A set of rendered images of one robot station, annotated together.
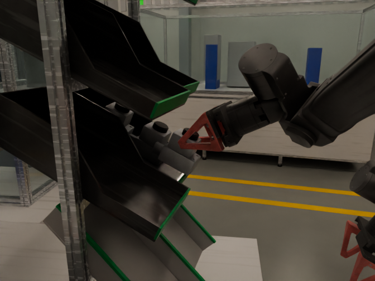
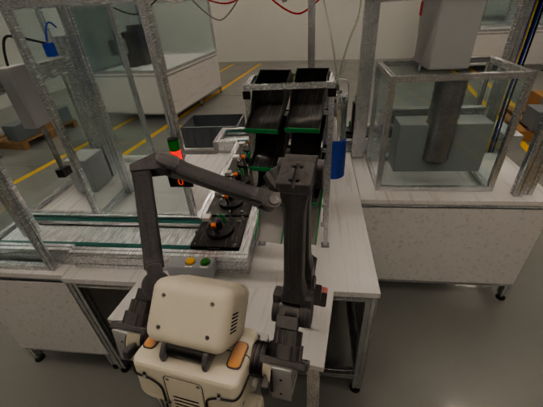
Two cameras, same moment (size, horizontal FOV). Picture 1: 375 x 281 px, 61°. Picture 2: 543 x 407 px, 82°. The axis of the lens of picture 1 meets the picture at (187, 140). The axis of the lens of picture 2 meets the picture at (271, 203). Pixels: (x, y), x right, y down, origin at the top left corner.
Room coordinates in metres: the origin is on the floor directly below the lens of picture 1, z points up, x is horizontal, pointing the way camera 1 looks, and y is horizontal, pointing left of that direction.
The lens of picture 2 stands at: (0.48, -1.11, 1.94)
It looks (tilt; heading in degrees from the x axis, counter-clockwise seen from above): 34 degrees down; 92
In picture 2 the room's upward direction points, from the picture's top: 4 degrees counter-clockwise
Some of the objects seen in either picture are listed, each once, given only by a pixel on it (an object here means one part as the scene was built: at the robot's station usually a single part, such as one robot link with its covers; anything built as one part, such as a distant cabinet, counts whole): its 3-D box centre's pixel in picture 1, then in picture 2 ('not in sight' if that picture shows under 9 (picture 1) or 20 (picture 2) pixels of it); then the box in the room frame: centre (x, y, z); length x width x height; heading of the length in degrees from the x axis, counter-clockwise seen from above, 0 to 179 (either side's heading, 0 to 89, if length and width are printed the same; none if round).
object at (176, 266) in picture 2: not in sight; (191, 266); (0.06, -0.07, 0.93); 0.21 x 0.07 x 0.06; 173
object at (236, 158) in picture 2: not in sight; (246, 158); (0.27, 0.87, 1.01); 0.24 x 0.24 x 0.13; 83
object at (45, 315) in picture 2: not in sight; (110, 245); (-0.83, 0.72, 0.43); 1.39 x 0.63 x 0.86; 83
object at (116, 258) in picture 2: not in sight; (158, 258); (-0.12, 0.02, 0.91); 0.89 x 0.06 x 0.11; 173
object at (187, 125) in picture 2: not in sight; (215, 130); (-0.19, 2.25, 0.73); 0.62 x 0.42 x 0.23; 173
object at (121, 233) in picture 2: not in sight; (168, 235); (-0.12, 0.20, 0.91); 0.84 x 0.28 x 0.10; 173
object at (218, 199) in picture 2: not in sight; (230, 196); (0.20, 0.39, 1.01); 0.24 x 0.24 x 0.13; 83
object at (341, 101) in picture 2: not in sight; (336, 109); (0.87, 0.85, 1.32); 0.14 x 0.14 x 0.38
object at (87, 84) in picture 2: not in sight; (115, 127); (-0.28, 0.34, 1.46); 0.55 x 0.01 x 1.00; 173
